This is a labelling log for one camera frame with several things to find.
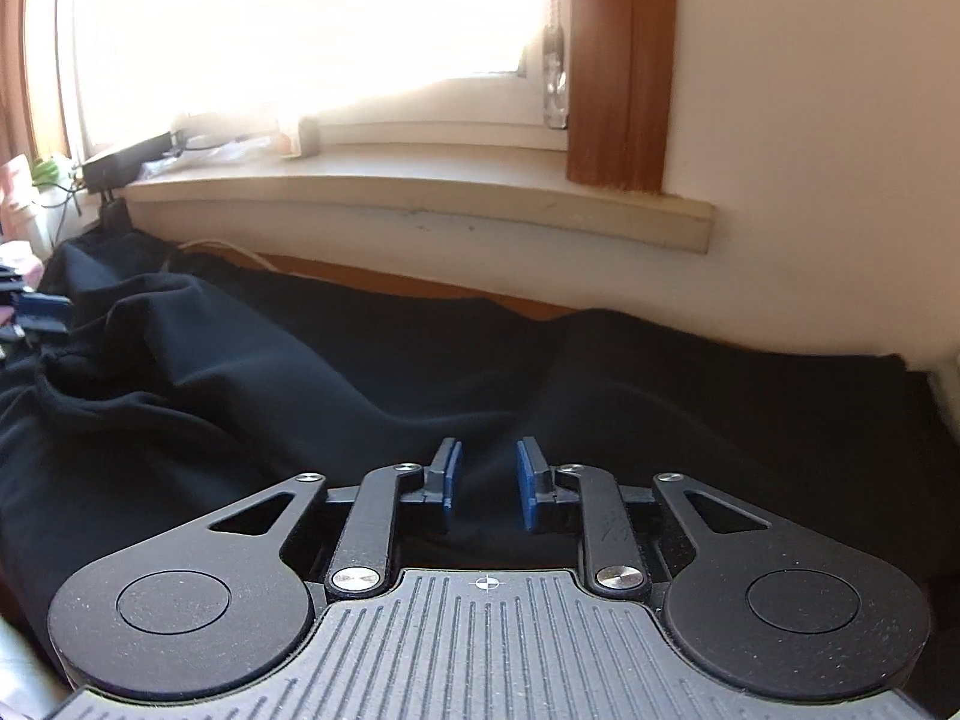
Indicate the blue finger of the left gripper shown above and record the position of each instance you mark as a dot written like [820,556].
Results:
[41,313]

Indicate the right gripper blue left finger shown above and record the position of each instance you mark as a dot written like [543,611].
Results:
[388,501]

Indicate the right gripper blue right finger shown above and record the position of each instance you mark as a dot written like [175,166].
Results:
[589,503]

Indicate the black Nike sweatpants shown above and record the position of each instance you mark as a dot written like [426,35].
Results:
[188,382]

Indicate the pink thermos jug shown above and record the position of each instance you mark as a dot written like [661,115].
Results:
[18,212]

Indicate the green lid plastic container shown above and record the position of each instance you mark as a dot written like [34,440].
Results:
[54,177]

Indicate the black box device on sill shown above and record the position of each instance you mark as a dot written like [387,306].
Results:
[116,169]

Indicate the clear plastic bag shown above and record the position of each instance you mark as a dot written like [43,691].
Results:
[239,149]

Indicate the small orange picture carton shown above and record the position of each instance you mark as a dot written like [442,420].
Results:
[309,137]

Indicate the brown wooden window frame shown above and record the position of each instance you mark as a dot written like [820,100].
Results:
[620,88]

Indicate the clear blind pull handle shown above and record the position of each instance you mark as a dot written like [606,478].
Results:
[554,78]

